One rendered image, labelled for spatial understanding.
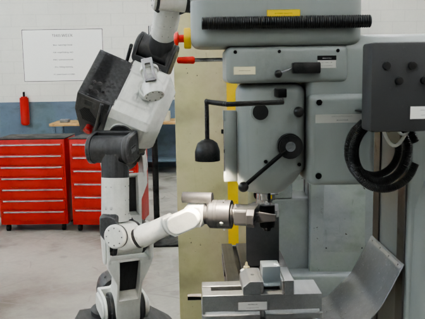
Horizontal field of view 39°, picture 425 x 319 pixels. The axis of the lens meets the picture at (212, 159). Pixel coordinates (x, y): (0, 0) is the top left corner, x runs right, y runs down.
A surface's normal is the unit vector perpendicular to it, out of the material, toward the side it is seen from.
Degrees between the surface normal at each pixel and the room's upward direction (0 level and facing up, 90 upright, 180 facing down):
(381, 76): 90
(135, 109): 56
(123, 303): 117
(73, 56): 90
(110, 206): 84
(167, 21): 138
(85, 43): 90
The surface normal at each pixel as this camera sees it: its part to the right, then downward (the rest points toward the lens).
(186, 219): -0.22, 0.27
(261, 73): 0.03, 0.14
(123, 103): 0.28, -0.44
